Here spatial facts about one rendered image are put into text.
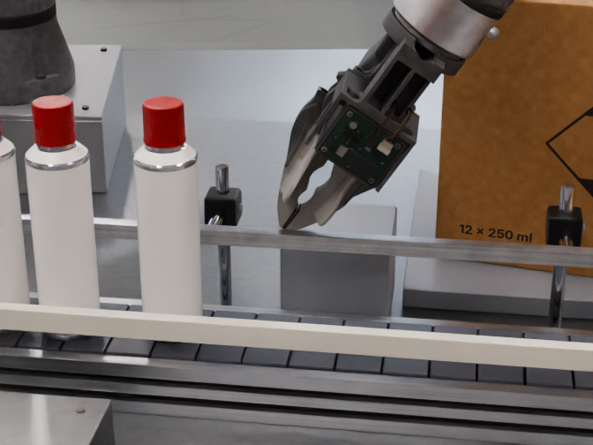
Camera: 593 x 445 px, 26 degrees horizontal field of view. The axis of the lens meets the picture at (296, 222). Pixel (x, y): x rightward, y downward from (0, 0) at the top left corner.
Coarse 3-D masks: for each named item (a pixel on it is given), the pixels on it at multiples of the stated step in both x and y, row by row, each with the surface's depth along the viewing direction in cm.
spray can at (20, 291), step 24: (0, 120) 104; (0, 144) 104; (0, 168) 103; (0, 192) 104; (0, 216) 105; (0, 240) 106; (0, 264) 106; (24, 264) 109; (0, 288) 107; (24, 288) 109
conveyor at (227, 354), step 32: (288, 320) 112; (320, 320) 112; (352, 320) 112; (96, 352) 107; (128, 352) 107; (160, 352) 107; (192, 352) 107; (224, 352) 107; (256, 352) 107; (288, 352) 107; (320, 352) 107; (512, 384) 103; (544, 384) 102; (576, 384) 102
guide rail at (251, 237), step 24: (24, 216) 111; (216, 240) 109; (240, 240) 109; (264, 240) 109; (288, 240) 108; (312, 240) 108; (336, 240) 108; (360, 240) 107; (384, 240) 107; (408, 240) 107; (432, 240) 107; (456, 240) 107; (552, 264) 106; (576, 264) 106
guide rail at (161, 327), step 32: (0, 320) 107; (32, 320) 106; (64, 320) 106; (96, 320) 105; (128, 320) 105; (160, 320) 104; (192, 320) 104; (224, 320) 104; (352, 352) 103; (384, 352) 103; (416, 352) 102; (448, 352) 102; (480, 352) 102; (512, 352) 101; (544, 352) 101; (576, 352) 100
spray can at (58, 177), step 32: (64, 96) 103; (64, 128) 101; (32, 160) 102; (64, 160) 102; (32, 192) 103; (64, 192) 103; (32, 224) 105; (64, 224) 104; (64, 256) 105; (64, 288) 106; (96, 288) 108
